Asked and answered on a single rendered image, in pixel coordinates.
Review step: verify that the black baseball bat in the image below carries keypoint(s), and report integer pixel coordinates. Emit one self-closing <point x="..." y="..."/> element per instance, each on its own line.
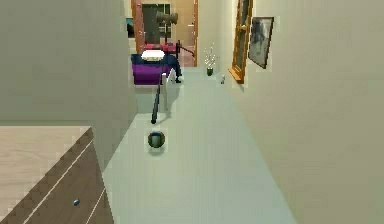
<point x="156" y="103"/>

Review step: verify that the small white figurine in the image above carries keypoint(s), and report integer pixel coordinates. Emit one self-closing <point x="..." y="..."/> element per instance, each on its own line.
<point x="222" y="79"/>

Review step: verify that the dark green ball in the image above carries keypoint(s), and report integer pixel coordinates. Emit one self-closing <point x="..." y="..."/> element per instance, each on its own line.
<point x="156" y="139"/>

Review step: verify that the white house plant green pot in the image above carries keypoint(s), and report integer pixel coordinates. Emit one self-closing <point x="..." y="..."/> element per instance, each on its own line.
<point x="210" y="63"/>

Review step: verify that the dark floor lamp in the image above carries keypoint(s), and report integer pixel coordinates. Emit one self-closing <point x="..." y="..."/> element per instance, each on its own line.
<point x="166" y="20"/>

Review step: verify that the dark framed picture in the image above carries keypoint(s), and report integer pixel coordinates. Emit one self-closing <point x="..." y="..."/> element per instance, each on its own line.
<point x="260" y="40"/>

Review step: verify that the wooden room door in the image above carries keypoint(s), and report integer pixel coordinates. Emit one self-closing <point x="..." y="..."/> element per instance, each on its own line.
<point x="138" y="26"/>

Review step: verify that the brown chest of drawers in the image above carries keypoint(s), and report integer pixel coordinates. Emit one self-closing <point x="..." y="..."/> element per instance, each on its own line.
<point x="50" y="180"/>

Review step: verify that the blue wall picture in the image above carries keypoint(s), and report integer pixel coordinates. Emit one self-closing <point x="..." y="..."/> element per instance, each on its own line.
<point x="130" y="27"/>

